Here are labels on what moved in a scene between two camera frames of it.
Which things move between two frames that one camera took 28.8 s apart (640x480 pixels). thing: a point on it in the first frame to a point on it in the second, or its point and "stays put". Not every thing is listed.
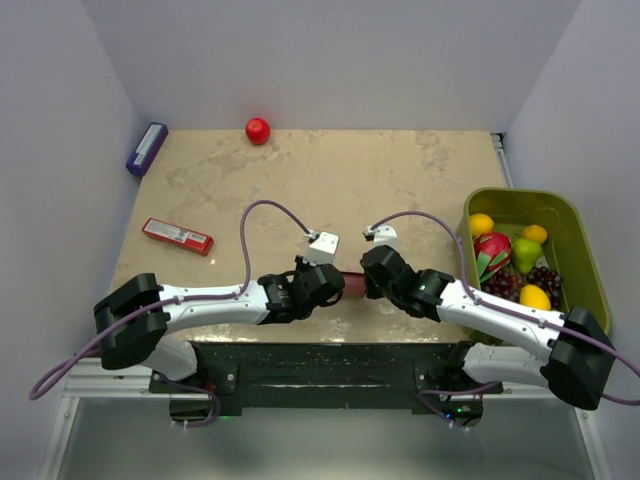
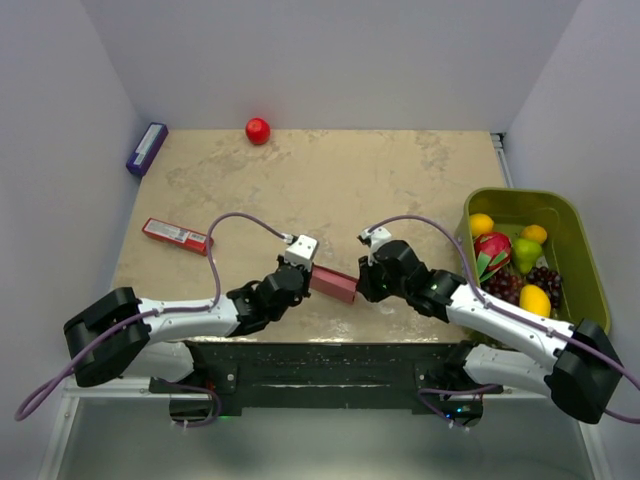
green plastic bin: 568,248 stays put
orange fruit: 534,232 stays put
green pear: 526,252 stays put
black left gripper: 303,267 to 305,291
